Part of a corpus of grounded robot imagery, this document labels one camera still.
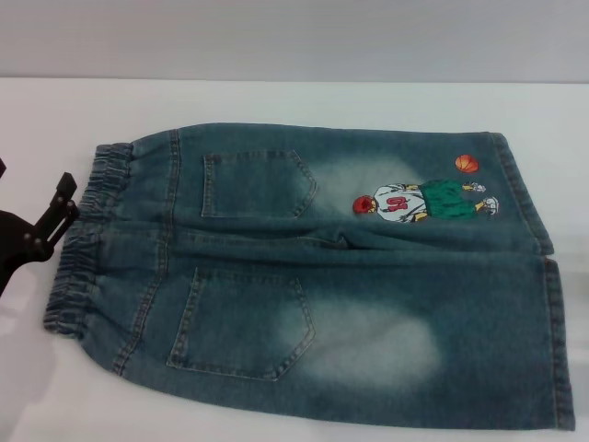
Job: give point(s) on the blue denim shorts with embroidery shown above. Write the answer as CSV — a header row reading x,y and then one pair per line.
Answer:
x,y
368,276

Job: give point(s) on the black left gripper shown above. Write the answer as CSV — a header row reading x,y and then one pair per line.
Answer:
x,y
16,244

